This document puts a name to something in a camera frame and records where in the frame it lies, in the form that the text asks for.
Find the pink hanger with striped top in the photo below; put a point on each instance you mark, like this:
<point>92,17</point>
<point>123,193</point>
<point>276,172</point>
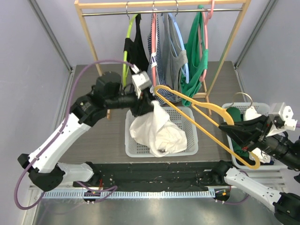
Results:
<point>154,43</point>

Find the white tank top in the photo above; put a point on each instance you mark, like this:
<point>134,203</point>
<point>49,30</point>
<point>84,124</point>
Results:
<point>156,131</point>

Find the yellow plastic hanger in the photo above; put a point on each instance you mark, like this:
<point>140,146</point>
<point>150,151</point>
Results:
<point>213,107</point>

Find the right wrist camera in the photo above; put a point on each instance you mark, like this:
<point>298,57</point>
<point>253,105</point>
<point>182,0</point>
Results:
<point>281,116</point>

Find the green tank top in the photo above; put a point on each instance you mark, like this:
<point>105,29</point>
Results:
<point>197,56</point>

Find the grey tank top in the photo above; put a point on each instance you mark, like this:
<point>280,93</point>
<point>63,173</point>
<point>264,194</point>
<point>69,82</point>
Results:
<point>173,57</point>

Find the black tank top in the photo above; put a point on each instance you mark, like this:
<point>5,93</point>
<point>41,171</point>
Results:
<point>134,51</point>

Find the white slotted cable duct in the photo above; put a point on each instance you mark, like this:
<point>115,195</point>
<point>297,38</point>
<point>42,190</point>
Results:
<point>85,194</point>

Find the blue striped tank top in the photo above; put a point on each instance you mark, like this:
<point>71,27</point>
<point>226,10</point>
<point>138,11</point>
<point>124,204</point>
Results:
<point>160,71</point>

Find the light blue hanger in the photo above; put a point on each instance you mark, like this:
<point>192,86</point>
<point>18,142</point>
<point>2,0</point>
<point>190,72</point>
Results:
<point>185,70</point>

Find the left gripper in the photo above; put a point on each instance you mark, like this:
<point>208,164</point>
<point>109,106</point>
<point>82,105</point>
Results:
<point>143,105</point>

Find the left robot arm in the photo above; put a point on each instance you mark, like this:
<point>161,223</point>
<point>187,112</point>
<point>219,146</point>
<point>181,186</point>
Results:
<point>45,170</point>

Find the wooden clothes rack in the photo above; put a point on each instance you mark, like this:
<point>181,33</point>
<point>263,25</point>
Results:
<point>166,3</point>

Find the white basket right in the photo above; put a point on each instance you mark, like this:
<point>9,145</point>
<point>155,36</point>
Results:
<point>267,162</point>

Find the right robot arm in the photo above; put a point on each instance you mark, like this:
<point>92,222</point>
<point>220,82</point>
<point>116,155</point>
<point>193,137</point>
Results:
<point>285,206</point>

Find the green cloth in basket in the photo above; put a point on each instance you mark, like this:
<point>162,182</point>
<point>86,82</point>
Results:
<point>236,116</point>

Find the pink hanger with green top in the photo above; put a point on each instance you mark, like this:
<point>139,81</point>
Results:
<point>206,19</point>

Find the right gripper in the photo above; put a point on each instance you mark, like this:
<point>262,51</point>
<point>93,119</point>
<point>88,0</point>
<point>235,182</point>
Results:
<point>261,132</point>

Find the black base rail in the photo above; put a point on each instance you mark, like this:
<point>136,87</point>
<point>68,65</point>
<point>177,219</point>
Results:
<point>160,177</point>

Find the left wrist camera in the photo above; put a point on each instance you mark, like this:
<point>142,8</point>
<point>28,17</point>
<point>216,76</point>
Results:
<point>141,81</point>

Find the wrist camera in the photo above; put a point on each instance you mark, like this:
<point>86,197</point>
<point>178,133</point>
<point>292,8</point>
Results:
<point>141,81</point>
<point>281,116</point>

